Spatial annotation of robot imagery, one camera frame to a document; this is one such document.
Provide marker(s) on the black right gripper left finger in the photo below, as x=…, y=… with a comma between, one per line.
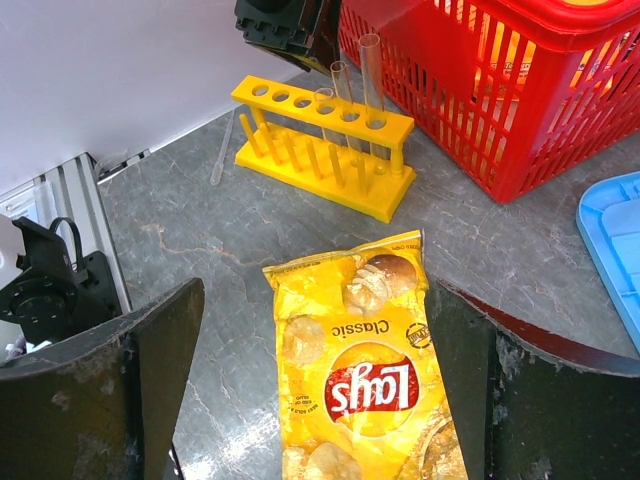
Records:
x=104, y=403

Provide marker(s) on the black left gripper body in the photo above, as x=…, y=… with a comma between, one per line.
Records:
x=303, y=33

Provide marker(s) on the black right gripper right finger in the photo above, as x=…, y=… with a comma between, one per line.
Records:
x=528, y=403

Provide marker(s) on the clear glass test tube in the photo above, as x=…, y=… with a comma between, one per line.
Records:
x=372, y=77

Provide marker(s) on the light blue plastic lid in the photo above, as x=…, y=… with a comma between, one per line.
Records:
x=607, y=218

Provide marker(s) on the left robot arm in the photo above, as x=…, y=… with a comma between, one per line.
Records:
x=88, y=88

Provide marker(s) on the yellow test tube rack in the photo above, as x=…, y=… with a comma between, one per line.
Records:
x=374, y=186

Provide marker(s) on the yellow Lays chips bag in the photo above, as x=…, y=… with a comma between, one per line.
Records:
x=361, y=394

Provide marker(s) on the red plastic shopping basket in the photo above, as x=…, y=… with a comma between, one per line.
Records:
x=515, y=92

